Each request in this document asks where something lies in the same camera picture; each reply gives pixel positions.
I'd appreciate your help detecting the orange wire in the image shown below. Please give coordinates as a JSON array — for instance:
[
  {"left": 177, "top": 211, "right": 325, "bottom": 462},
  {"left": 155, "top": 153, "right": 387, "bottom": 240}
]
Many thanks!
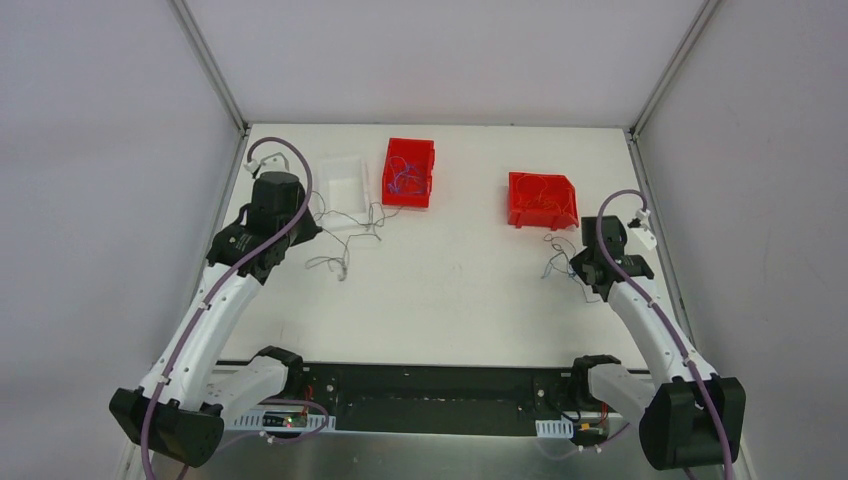
[{"left": 516, "top": 173, "right": 574, "bottom": 223}]

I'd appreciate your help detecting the red bin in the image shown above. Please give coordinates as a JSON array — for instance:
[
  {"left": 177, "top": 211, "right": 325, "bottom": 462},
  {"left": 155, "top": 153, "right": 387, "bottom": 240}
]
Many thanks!
[
  {"left": 381, "top": 137, "right": 435, "bottom": 209},
  {"left": 507, "top": 172, "right": 580, "bottom": 231}
]

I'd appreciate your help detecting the blue wire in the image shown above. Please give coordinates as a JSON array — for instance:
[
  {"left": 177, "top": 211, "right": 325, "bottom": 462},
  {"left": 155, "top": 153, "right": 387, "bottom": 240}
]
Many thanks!
[{"left": 387, "top": 155, "right": 431, "bottom": 197}]

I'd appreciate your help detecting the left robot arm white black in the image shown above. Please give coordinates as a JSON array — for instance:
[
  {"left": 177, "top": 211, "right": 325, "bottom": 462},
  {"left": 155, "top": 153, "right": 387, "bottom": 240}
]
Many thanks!
[{"left": 109, "top": 171, "right": 321, "bottom": 467}]

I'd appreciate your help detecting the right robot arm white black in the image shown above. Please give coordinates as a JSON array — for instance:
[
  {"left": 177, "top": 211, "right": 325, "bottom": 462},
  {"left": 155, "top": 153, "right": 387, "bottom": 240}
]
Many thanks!
[{"left": 566, "top": 216, "right": 746, "bottom": 470}]

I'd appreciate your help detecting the clear plastic bin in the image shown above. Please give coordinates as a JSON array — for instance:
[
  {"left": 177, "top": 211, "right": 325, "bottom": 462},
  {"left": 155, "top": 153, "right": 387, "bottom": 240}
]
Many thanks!
[{"left": 317, "top": 155, "right": 371, "bottom": 231}]

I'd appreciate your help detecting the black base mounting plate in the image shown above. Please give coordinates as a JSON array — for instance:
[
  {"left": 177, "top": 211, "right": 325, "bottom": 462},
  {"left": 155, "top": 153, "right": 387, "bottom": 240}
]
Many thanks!
[{"left": 263, "top": 363, "right": 617, "bottom": 442}]

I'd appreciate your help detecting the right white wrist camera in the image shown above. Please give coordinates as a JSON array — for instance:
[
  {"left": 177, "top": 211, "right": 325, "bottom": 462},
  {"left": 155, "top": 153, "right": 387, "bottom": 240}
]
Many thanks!
[{"left": 627, "top": 209, "right": 658, "bottom": 251}]

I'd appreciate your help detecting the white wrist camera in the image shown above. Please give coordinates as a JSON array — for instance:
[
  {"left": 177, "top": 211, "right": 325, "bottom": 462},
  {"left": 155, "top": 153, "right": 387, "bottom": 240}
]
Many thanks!
[
  {"left": 627, "top": 209, "right": 658, "bottom": 251},
  {"left": 243, "top": 152, "right": 291, "bottom": 178}
]

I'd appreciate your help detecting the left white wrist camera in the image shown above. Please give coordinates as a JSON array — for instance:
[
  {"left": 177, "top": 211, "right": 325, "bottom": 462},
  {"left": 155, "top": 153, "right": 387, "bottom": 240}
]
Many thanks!
[{"left": 243, "top": 152, "right": 291, "bottom": 178}]

